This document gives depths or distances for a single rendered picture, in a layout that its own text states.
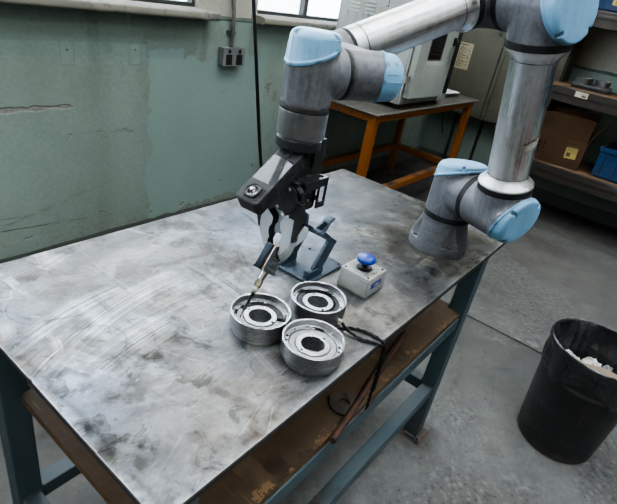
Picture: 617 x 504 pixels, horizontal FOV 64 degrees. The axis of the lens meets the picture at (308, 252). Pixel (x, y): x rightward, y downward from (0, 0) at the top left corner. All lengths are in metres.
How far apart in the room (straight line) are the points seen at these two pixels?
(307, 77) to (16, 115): 1.67
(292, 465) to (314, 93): 0.67
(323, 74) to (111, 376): 0.52
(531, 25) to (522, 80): 0.10
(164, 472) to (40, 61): 1.83
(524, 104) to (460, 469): 1.25
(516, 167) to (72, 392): 0.90
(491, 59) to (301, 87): 3.95
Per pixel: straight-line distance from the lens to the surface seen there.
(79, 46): 2.32
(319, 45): 0.72
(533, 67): 1.04
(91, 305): 0.92
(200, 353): 0.82
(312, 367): 0.78
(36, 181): 2.37
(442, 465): 1.87
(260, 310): 0.88
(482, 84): 4.64
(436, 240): 1.25
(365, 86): 0.77
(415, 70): 2.99
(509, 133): 1.08
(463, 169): 1.21
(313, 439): 1.05
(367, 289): 1.00
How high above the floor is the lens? 1.34
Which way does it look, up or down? 28 degrees down
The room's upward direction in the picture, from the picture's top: 11 degrees clockwise
